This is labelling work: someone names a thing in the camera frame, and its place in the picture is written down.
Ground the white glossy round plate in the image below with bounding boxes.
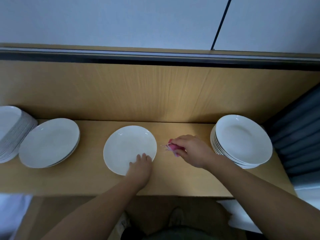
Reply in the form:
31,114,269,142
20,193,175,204
30,137,81,169
18,118,80,168
103,125,158,176

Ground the person's left forearm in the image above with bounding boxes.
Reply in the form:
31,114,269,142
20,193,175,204
42,176,148,240

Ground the person's left hand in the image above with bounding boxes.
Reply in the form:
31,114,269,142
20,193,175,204
125,153,153,189

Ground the person's right hand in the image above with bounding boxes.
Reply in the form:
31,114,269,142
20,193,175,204
167,135,219,170

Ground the white bed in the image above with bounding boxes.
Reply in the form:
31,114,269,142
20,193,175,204
0,193,33,240

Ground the stack of white round plates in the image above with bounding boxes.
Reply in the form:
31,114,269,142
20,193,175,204
210,114,274,169

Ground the grey curtain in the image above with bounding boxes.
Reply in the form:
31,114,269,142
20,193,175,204
262,83,320,190

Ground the pink cleaning cloth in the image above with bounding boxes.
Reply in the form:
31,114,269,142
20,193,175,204
161,142,180,157

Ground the pile of white oblong plates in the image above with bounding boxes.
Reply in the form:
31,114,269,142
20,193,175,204
0,106,39,164

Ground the person's right forearm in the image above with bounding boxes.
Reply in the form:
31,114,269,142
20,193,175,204
207,156,320,240

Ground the black wall rail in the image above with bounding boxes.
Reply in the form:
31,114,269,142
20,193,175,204
0,46,320,71

